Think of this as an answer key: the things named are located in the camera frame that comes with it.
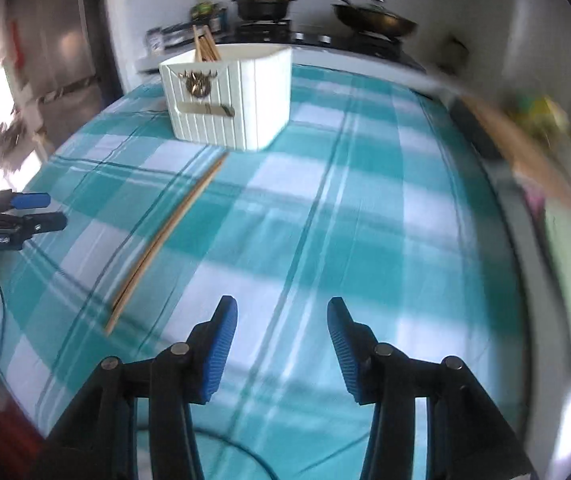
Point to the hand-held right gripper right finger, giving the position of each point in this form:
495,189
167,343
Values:
345,350

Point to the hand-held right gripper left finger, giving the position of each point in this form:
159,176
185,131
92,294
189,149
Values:
220,350

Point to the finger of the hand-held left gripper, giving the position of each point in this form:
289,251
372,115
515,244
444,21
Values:
30,200
45,222

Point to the bamboo chopstick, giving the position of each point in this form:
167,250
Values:
214,52
120,296
207,47
197,40
110,327

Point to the cream ribbed utensil holder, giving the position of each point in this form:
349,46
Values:
245,105

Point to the teal plaid tablecloth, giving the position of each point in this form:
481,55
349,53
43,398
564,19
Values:
315,210

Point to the stainless steel refrigerator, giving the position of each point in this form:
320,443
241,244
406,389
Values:
65,60

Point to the white kitchen counter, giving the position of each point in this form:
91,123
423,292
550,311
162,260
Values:
148,62

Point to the row of condiment bottles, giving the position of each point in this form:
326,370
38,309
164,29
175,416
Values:
208,12

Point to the black pot with orange lid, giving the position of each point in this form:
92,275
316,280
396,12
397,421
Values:
265,7

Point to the yellow green plastic bag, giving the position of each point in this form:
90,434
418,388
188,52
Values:
548,115

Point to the black gas stove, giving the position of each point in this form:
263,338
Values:
315,37

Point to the dark wok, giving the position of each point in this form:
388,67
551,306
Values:
375,22

